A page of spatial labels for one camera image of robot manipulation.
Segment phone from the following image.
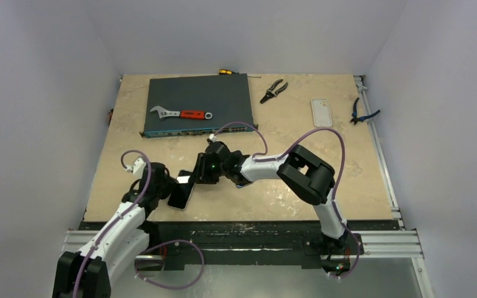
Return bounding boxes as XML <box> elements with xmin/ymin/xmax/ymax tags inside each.
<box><xmin>167</xmin><ymin>170</ymin><xmax>194</xmax><ymax>210</ymax></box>
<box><xmin>311</xmin><ymin>98</ymin><xmax>333</xmax><ymax>127</ymax></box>

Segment blue smartphone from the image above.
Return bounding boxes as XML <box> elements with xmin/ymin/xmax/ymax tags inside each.
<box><xmin>236</xmin><ymin>182</ymin><xmax>252</xmax><ymax>189</ymax></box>

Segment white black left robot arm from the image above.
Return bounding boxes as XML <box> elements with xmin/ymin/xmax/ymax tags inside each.
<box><xmin>52</xmin><ymin>158</ymin><xmax>178</xmax><ymax>297</ymax></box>

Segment yellow black screwdriver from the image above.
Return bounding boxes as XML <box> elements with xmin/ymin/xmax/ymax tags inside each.
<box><xmin>218</xmin><ymin>69</ymin><xmax>261</xmax><ymax>78</ymax></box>

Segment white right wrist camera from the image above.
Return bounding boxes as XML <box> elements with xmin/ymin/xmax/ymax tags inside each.
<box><xmin>207</xmin><ymin>133</ymin><xmax>218</xmax><ymax>144</ymax></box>

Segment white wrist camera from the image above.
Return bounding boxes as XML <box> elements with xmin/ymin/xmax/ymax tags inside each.
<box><xmin>125</xmin><ymin>157</ymin><xmax>147</xmax><ymax>179</ymax></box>
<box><xmin>207</xmin><ymin>133</ymin><xmax>218</xmax><ymax>144</ymax></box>

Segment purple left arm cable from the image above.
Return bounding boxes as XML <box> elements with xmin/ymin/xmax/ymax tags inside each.
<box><xmin>71</xmin><ymin>149</ymin><xmax>206</xmax><ymax>298</ymax></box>

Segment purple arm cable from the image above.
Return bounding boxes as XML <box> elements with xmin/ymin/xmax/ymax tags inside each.
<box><xmin>71</xmin><ymin>149</ymin><xmax>206</xmax><ymax>298</ymax></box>
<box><xmin>211</xmin><ymin>121</ymin><xmax>363</xmax><ymax>281</ymax></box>

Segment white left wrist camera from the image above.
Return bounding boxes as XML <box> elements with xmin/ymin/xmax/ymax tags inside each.
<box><xmin>125</xmin><ymin>157</ymin><xmax>147</xmax><ymax>179</ymax></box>

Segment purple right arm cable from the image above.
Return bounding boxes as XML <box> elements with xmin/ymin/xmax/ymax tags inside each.
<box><xmin>211</xmin><ymin>121</ymin><xmax>363</xmax><ymax>281</ymax></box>

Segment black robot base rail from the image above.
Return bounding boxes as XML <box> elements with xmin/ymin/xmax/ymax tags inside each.
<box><xmin>78</xmin><ymin>220</ymin><xmax>400</xmax><ymax>273</ymax></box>

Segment red handled adjustable wrench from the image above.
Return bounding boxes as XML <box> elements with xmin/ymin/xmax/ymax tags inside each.
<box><xmin>149</xmin><ymin>106</ymin><xmax>213</xmax><ymax>120</ymax></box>

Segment black grey wire stripper pliers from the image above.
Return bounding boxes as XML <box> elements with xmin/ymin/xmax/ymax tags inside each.
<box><xmin>260</xmin><ymin>79</ymin><xmax>288</xmax><ymax>104</ymax></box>

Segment blue handled cutting pliers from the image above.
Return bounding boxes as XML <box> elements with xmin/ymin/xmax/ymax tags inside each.
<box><xmin>349</xmin><ymin>97</ymin><xmax>381</xmax><ymax>126</ymax></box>

